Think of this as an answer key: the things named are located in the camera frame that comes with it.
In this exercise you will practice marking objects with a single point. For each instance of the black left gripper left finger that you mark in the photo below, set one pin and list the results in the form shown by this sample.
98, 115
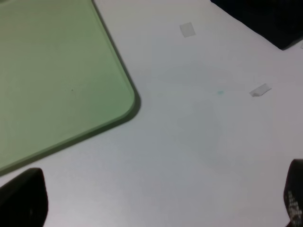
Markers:
24, 200

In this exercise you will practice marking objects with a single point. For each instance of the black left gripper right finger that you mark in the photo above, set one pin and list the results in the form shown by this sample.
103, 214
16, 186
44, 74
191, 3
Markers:
293, 193

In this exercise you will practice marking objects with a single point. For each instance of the black short sleeve t-shirt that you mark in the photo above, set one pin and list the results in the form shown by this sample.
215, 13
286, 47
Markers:
278, 21

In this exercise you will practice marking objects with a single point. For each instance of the green plastic tray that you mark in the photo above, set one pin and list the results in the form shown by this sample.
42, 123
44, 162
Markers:
61, 78

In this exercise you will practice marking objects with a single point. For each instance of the white tape piece near tray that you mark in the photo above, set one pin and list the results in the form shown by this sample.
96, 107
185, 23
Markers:
187, 29

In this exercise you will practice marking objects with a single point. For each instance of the white tape piece left front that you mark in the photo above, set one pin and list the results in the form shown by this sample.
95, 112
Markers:
261, 90

